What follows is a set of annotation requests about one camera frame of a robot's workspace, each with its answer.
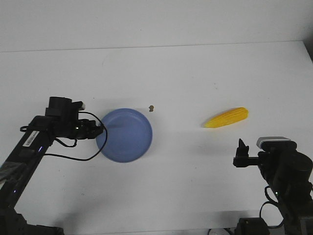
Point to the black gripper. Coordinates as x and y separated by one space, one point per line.
86 129
242 158

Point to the blue round plate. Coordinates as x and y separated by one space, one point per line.
127 137

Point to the yellow corn cob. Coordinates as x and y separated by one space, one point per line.
227 118

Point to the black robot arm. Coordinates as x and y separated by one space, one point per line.
287 174
61 120

